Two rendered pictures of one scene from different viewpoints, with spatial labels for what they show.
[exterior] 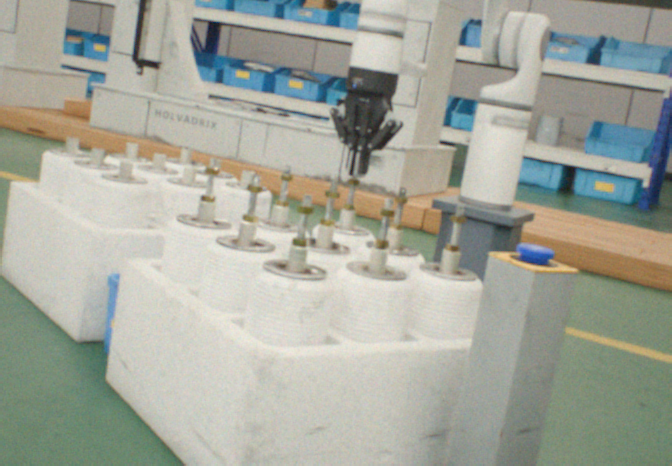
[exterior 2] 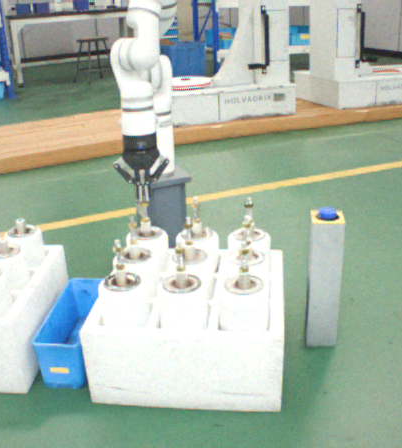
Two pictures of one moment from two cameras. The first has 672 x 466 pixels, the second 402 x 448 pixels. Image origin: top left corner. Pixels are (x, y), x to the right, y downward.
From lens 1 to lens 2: 0.90 m
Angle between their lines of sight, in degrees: 47
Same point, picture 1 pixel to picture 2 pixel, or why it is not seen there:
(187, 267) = (138, 315)
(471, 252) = (171, 204)
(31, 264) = not seen: outside the picture
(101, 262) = (19, 338)
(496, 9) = not seen: hidden behind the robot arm
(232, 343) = (251, 342)
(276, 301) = (259, 307)
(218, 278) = (191, 312)
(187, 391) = (207, 378)
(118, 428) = (160, 420)
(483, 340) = (319, 264)
